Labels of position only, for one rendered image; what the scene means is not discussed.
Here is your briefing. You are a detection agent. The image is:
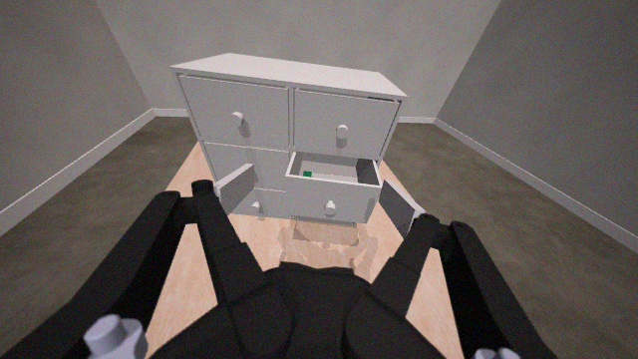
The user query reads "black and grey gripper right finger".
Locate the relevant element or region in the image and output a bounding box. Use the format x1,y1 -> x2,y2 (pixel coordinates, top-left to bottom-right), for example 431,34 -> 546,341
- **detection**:
341,179 -> 558,359

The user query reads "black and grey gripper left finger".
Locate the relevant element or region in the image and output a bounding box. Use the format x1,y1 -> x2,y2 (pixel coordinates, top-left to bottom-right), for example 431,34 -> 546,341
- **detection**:
0,164 -> 292,359

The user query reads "grey chest of drawers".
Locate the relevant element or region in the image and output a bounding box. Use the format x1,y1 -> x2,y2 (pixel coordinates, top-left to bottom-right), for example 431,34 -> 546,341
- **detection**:
169,53 -> 408,182

